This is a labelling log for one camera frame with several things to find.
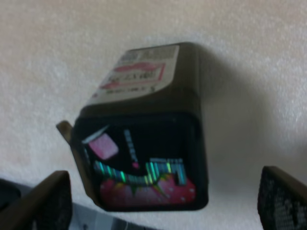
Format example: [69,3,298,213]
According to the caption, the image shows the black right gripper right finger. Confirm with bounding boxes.
[257,166,307,230]

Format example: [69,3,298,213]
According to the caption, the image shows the black strawberry candy box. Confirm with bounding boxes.
[57,42,209,212]

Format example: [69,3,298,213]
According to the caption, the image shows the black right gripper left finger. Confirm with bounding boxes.
[0,171,72,230]

